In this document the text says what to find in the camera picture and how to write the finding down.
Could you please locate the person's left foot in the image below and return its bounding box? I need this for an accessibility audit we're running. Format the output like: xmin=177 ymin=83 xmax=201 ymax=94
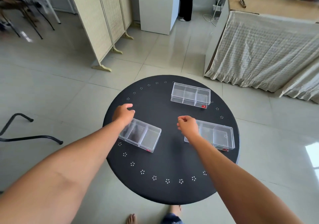
xmin=125 ymin=213 xmax=138 ymax=224

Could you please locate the black metal chair frame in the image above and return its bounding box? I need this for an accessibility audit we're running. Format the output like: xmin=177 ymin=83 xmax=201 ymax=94
xmin=0 ymin=113 xmax=64 ymax=145

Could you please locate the white metal frame leg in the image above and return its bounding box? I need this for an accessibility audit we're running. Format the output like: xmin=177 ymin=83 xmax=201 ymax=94
xmin=34 ymin=0 xmax=62 ymax=24

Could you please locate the person's right forearm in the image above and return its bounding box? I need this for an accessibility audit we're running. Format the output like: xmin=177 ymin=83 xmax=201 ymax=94
xmin=186 ymin=136 xmax=304 ymax=224

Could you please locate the clear plastic compartment box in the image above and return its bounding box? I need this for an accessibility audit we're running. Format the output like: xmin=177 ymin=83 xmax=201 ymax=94
xmin=171 ymin=82 xmax=211 ymax=109
xmin=118 ymin=118 xmax=162 ymax=153
xmin=184 ymin=119 xmax=235 ymax=152

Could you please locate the white checked cloth cover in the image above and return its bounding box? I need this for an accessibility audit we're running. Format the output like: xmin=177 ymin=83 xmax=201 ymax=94
xmin=204 ymin=10 xmax=319 ymax=104

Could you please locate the beige wooden counter top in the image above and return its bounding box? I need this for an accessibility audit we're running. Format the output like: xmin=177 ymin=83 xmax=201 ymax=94
xmin=227 ymin=0 xmax=319 ymax=23

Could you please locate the black folding chair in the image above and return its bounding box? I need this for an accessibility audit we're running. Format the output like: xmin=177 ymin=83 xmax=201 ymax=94
xmin=0 ymin=3 xmax=55 ymax=40

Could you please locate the white cable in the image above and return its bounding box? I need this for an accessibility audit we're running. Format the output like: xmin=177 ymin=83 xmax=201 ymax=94
xmin=203 ymin=0 xmax=222 ymax=28

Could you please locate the person's right hand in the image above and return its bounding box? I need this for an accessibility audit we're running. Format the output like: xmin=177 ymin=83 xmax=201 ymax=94
xmin=177 ymin=115 xmax=200 ymax=142

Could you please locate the blue jeans leg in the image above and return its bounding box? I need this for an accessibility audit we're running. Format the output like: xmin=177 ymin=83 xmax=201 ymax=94
xmin=160 ymin=213 xmax=185 ymax=224

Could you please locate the person's left forearm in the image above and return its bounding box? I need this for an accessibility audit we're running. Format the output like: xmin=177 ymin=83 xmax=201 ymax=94
xmin=0 ymin=121 xmax=129 ymax=224

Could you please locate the white cabinet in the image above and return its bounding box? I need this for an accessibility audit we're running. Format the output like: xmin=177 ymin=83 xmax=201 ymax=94
xmin=138 ymin=0 xmax=182 ymax=36

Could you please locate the person's right foot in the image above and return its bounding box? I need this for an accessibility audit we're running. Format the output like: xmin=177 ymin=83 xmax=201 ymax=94
xmin=168 ymin=205 xmax=182 ymax=217

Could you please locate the person's foot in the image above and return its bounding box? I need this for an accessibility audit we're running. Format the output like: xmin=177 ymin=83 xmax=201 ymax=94
xmin=168 ymin=205 xmax=182 ymax=217
xmin=125 ymin=213 xmax=138 ymax=224

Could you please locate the beige woven folding screen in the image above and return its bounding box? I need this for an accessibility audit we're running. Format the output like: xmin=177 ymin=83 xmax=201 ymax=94
xmin=66 ymin=0 xmax=134 ymax=72

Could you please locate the person's left hand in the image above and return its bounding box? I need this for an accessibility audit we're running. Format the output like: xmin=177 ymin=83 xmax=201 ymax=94
xmin=112 ymin=104 xmax=135 ymax=128

